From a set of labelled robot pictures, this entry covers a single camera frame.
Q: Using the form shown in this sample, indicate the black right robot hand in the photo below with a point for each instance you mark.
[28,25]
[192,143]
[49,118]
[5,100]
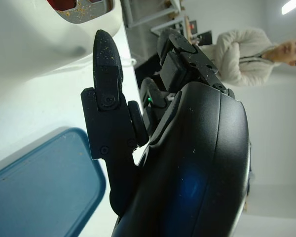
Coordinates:
[187,160]

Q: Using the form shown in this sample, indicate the person in black trousers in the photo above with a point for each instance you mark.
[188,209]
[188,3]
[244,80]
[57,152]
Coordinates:
[241,56]

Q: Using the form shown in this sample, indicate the white two-slot toaster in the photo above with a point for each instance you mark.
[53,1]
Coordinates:
[27,37]

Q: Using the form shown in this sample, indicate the blue plastic tray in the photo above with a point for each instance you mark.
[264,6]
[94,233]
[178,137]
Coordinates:
[39,185]

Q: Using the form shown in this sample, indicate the ceiling light strip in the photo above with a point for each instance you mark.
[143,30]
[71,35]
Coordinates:
[289,6]

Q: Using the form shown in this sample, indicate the white metal-frame desk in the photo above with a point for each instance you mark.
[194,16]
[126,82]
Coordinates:
[127,12]

